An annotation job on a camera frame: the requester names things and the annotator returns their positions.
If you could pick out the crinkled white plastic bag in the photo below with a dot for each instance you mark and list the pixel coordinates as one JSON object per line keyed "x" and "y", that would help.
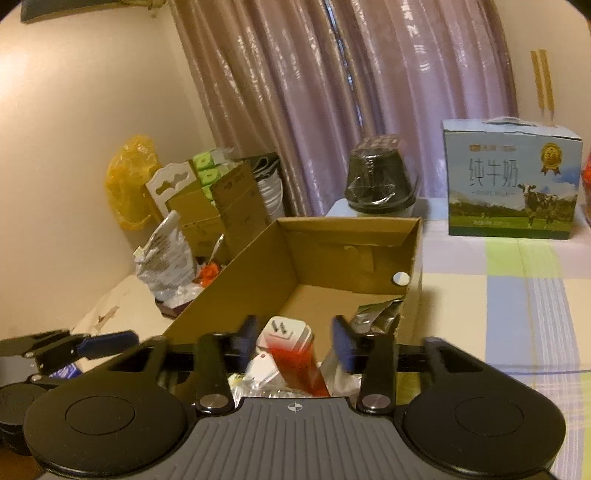
{"x": 161, "y": 263}

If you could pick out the yellow wall hanging strip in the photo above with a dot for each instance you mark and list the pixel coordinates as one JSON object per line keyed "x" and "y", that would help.
{"x": 542, "y": 83}

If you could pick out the white charger plug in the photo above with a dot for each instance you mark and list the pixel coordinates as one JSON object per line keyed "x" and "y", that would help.
{"x": 286, "y": 330}

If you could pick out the black and white bag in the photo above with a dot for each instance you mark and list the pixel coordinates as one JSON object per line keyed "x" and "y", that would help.
{"x": 270, "y": 194}

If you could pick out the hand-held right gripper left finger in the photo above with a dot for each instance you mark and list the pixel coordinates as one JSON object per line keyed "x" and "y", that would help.
{"x": 247, "y": 334}

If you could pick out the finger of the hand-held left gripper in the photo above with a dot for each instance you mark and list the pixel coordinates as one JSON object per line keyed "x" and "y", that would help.
{"x": 106, "y": 344}
{"x": 44, "y": 379}

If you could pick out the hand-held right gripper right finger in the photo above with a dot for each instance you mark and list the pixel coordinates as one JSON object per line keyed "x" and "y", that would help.
{"x": 344, "y": 344}

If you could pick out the brown cardboard box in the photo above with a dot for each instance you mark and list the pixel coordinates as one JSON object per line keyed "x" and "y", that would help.
{"x": 332, "y": 258}

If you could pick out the green tissue boxes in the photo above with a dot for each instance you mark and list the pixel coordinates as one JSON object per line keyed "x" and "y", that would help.
{"x": 205, "y": 166}

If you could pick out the dark wall object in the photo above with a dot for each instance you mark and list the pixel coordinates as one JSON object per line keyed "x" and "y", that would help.
{"x": 69, "y": 9}

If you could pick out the small brown carton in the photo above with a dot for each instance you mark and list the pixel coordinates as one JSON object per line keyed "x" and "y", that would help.
{"x": 194, "y": 221}

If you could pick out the red snack packet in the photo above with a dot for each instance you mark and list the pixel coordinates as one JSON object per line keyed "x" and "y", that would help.
{"x": 300, "y": 369}

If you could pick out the yellow plastic bag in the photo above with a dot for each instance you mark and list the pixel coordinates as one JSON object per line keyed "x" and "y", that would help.
{"x": 129, "y": 184}

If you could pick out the checked cloth covered desktop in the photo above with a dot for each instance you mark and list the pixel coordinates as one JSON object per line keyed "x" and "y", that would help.
{"x": 508, "y": 300}

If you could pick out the pink curtain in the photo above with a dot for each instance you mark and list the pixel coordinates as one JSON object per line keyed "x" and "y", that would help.
{"x": 300, "y": 92}

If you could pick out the orange plastic piece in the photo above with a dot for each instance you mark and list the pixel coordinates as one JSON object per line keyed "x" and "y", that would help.
{"x": 208, "y": 272}

